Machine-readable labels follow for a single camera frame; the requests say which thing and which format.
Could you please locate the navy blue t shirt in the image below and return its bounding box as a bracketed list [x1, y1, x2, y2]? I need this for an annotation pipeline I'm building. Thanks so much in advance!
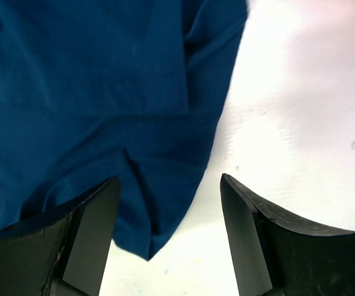
[0, 1, 248, 260]

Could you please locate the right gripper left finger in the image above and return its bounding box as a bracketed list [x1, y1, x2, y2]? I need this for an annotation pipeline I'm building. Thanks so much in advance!
[0, 177, 121, 295]

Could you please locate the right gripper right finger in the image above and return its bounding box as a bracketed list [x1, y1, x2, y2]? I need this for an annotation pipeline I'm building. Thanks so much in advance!
[220, 174, 355, 296]

